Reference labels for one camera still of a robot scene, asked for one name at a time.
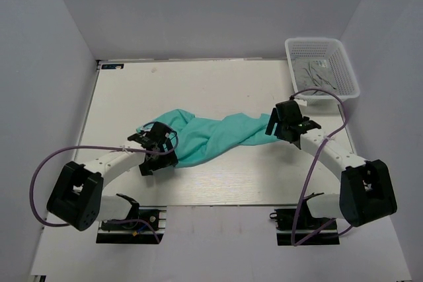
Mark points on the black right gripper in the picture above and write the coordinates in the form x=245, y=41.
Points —
x=274, y=119

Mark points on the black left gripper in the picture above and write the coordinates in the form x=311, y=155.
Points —
x=168, y=160

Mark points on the teal green t shirt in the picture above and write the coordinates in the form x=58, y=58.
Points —
x=202, y=139

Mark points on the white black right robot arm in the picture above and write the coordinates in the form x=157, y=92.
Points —
x=366, y=192

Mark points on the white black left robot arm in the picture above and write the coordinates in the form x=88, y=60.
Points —
x=77, y=197

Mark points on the grey t shirt in basket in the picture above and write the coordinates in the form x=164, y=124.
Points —
x=312, y=73

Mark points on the white plastic mesh basket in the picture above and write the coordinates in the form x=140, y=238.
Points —
x=332, y=51

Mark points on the blue label sticker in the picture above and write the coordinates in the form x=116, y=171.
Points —
x=112, y=66

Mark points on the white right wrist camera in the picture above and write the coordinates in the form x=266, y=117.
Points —
x=300, y=102

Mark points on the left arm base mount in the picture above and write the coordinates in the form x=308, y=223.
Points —
x=149, y=229

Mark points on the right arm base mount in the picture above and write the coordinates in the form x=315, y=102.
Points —
x=283, y=219

